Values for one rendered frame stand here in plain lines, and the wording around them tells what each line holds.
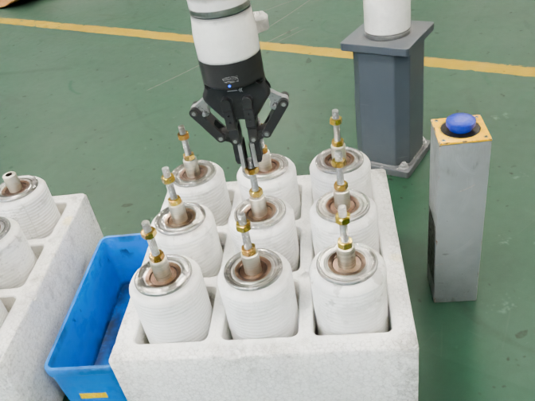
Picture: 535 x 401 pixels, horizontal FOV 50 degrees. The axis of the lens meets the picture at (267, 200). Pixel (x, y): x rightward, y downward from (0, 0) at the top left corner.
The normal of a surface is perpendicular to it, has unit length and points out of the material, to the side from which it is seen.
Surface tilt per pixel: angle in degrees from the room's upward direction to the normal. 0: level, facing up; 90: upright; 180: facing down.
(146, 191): 0
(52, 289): 90
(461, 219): 90
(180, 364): 90
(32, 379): 90
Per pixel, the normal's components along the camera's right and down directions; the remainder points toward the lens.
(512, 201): -0.15, -0.80
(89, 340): 0.98, -0.11
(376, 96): -0.54, 0.56
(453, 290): -0.06, 0.59
